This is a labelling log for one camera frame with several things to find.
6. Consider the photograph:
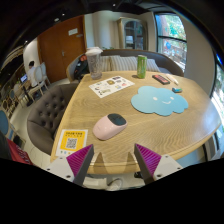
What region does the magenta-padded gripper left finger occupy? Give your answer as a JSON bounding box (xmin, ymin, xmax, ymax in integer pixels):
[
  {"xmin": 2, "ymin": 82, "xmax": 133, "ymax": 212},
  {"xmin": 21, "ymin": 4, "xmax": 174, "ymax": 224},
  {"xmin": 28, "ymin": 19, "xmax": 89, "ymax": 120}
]
[{"xmin": 44, "ymin": 143, "xmax": 95, "ymax": 187}]

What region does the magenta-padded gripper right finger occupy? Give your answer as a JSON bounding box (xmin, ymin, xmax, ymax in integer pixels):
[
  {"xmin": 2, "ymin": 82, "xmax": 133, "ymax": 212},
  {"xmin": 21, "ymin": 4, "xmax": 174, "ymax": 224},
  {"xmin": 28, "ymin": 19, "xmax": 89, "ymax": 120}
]
[{"xmin": 133, "ymin": 143, "xmax": 184, "ymax": 185}]

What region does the pink computer mouse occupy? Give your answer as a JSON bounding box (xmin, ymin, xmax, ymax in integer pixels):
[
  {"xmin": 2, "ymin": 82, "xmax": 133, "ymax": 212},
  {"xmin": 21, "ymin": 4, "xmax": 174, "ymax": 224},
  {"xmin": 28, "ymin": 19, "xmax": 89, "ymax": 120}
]
[{"xmin": 92, "ymin": 113, "xmax": 129, "ymax": 141}]

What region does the blue cloud-shaped mouse pad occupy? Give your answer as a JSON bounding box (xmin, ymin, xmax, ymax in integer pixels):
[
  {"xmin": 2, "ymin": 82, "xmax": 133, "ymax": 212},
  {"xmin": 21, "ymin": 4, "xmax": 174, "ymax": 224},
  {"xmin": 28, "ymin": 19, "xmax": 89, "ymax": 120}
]
[{"xmin": 130, "ymin": 85, "xmax": 189, "ymax": 117}]

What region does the yellow code sign card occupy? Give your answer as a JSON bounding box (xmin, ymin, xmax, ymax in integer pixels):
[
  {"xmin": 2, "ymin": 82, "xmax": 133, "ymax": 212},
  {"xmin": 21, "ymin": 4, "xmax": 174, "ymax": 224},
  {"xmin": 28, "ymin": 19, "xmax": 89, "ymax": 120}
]
[{"xmin": 55, "ymin": 128, "xmax": 89, "ymax": 158}]

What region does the grey tufted armchair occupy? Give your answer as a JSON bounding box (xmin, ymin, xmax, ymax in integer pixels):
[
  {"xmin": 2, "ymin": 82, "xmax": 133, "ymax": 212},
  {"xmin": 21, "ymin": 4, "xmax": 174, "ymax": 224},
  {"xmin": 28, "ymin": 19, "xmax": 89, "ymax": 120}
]
[{"xmin": 26, "ymin": 82, "xmax": 80, "ymax": 156}]

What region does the small teal packet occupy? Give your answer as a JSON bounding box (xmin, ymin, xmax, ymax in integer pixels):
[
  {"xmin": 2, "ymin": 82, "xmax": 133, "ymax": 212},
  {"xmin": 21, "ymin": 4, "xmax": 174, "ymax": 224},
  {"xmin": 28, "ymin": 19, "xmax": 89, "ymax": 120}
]
[{"xmin": 171, "ymin": 86, "xmax": 184, "ymax": 94}]

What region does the white sticker sheet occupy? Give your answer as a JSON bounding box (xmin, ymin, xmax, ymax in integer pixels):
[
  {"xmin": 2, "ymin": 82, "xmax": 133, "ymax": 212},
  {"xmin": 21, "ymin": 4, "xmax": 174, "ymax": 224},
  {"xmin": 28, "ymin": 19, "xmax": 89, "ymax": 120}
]
[{"xmin": 88, "ymin": 75, "xmax": 136, "ymax": 99}]

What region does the black flat box orange print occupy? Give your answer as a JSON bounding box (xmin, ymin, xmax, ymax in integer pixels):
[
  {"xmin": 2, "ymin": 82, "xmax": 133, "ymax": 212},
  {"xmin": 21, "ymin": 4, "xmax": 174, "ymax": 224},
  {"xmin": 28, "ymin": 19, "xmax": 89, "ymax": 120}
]
[{"xmin": 151, "ymin": 73, "xmax": 171, "ymax": 86}]

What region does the white plastic tube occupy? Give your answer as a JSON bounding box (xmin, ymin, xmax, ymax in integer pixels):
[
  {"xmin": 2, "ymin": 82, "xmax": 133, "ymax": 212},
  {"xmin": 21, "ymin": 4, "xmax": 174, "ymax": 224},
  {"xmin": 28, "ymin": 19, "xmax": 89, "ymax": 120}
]
[{"xmin": 165, "ymin": 73, "xmax": 180, "ymax": 85}]

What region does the blue round-back chair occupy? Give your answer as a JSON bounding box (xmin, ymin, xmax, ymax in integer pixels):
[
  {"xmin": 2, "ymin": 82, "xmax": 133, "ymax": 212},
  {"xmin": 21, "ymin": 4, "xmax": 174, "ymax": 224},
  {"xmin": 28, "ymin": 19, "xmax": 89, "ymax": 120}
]
[{"xmin": 0, "ymin": 109, "xmax": 12, "ymax": 138}]

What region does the black backpack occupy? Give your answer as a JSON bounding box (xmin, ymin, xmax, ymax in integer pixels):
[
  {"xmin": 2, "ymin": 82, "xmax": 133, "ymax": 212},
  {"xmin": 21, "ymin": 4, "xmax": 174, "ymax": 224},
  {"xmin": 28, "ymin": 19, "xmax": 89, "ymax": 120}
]
[{"xmin": 73, "ymin": 54, "xmax": 90, "ymax": 81}]

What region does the bright side window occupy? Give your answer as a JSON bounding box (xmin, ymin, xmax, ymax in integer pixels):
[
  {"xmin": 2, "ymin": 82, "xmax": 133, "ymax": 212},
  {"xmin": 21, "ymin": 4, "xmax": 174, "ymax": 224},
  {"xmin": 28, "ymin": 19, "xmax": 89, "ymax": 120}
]
[{"xmin": 209, "ymin": 63, "xmax": 224, "ymax": 134}]

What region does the green drink can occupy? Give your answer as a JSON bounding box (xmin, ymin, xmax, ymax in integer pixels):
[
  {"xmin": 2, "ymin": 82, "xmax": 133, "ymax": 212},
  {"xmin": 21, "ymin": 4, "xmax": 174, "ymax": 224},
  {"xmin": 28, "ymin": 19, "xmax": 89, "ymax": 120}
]
[{"xmin": 136, "ymin": 54, "xmax": 148, "ymax": 80}]

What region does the striped beige cushion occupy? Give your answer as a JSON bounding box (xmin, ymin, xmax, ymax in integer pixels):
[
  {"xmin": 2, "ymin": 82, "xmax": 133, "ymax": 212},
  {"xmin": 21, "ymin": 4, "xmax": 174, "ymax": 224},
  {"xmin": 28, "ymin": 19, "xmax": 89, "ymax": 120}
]
[
  {"xmin": 109, "ymin": 55, "xmax": 138, "ymax": 72},
  {"xmin": 146, "ymin": 58, "xmax": 162, "ymax": 73},
  {"xmin": 99, "ymin": 55, "xmax": 113, "ymax": 72}
]

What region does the clear plastic shaker cup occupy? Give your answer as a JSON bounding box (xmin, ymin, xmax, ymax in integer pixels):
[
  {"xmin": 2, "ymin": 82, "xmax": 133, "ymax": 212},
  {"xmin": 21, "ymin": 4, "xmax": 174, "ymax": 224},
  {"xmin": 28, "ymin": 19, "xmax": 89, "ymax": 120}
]
[{"xmin": 85, "ymin": 46, "xmax": 104, "ymax": 80}]

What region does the person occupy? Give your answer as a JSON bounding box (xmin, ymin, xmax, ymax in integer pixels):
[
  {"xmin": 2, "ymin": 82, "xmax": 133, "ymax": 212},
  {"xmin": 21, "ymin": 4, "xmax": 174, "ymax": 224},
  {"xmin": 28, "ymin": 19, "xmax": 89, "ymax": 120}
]
[{"xmin": 26, "ymin": 60, "xmax": 40, "ymax": 89}]

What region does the grey curved sofa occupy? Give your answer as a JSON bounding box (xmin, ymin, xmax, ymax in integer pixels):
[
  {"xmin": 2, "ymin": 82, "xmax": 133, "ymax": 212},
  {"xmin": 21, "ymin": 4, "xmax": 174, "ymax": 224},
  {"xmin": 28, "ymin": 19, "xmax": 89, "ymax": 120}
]
[{"xmin": 65, "ymin": 48, "xmax": 185, "ymax": 82}]

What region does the brown wooden door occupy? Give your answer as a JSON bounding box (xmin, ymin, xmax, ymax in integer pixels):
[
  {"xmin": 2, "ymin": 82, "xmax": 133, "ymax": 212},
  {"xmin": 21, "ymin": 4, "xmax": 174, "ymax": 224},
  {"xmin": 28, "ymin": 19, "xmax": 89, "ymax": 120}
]
[{"xmin": 37, "ymin": 14, "xmax": 88, "ymax": 84}]

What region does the black-framed window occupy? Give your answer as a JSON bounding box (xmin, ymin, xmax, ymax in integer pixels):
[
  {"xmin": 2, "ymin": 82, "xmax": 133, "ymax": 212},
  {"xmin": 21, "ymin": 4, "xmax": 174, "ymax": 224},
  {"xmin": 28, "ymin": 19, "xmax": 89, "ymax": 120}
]
[{"xmin": 154, "ymin": 12, "xmax": 188, "ymax": 73}]

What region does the glass-door cabinet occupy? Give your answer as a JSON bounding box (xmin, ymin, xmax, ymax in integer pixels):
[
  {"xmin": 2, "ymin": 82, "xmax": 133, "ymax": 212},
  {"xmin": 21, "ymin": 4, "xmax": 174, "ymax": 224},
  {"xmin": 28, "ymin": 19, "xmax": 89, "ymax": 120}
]
[{"xmin": 116, "ymin": 17, "xmax": 148, "ymax": 52}]

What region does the white door sign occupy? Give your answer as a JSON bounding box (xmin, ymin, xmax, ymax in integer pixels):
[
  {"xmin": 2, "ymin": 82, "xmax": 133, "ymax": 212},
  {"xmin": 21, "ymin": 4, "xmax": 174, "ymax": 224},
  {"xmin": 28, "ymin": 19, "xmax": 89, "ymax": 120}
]
[{"xmin": 68, "ymin": 27, "xmax": 79, "ymax": 37}]

